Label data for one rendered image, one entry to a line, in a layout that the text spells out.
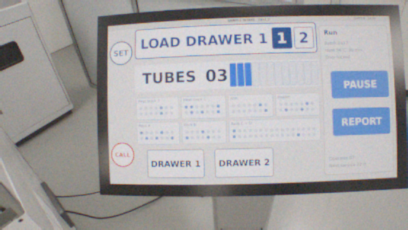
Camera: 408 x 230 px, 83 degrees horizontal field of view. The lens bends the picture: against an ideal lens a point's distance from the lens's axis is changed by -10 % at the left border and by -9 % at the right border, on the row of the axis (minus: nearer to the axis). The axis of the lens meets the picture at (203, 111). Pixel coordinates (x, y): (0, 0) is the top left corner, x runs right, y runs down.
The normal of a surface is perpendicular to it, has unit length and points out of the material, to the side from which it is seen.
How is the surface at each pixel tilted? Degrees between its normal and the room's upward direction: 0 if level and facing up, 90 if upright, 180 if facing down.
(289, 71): 50
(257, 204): 90
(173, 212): 0
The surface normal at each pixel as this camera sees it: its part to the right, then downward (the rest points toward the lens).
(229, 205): -0.04, 0.62
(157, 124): -0.07, -0.02
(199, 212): -0.07, -0.78
